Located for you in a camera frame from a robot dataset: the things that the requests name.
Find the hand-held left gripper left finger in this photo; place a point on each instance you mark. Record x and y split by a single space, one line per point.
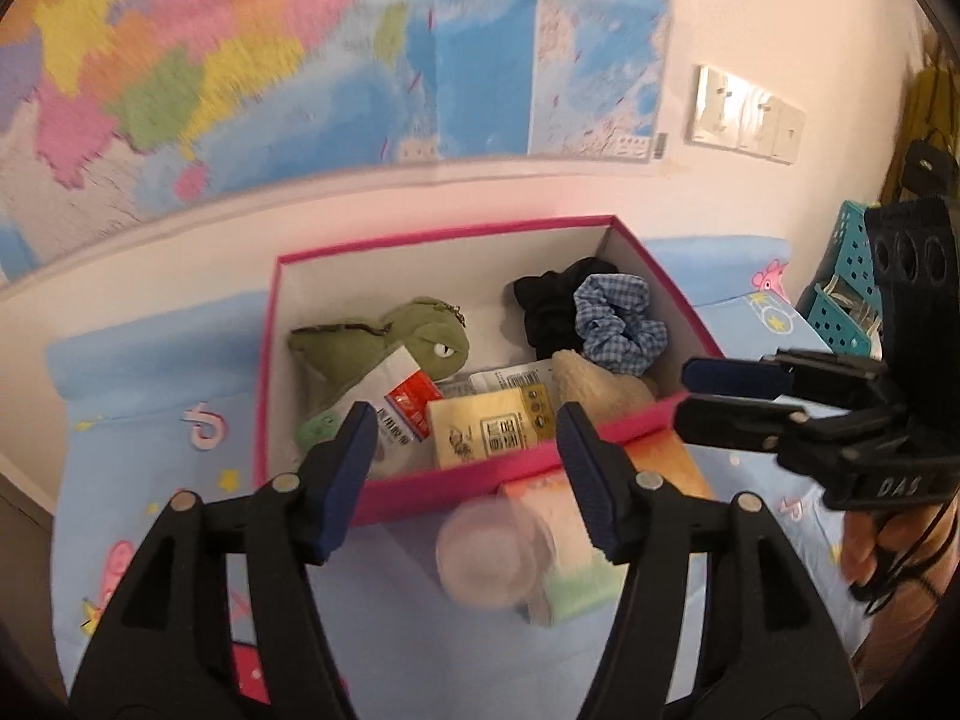
345 480

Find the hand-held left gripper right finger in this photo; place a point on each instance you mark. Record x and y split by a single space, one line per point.
592 480

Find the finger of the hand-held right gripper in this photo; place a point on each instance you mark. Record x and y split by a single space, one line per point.
735 420
731 375

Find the beige plush toy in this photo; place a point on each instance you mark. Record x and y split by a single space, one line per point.
592 382

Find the white packet with red label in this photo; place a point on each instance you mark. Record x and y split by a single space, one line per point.
409 397

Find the pale yellow packet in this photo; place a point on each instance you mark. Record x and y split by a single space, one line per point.
487 427

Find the blue gingham scrunchie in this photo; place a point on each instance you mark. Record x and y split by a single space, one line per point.
615 330

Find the green plush dinosaur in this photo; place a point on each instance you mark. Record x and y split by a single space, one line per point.
352 352

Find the clear packet with printed label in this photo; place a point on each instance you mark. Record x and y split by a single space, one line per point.
510 376

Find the black scrunchie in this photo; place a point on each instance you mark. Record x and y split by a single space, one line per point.
544 307

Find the pink cardboard box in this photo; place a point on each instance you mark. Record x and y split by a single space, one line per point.
420 277

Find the person's right forearm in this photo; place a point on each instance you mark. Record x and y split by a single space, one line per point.
915 637

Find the person's right hand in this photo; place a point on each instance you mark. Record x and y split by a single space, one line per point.
862 547

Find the colourful book under box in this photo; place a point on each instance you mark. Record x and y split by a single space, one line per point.
577 586

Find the teal perforated plastic basket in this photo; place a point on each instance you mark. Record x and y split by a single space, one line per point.
840 262

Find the floral print packet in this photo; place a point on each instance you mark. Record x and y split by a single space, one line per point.
250 671

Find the yellow cloth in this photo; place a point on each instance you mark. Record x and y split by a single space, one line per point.
919 120

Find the colourful wall map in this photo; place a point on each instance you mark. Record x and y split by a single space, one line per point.
262 52

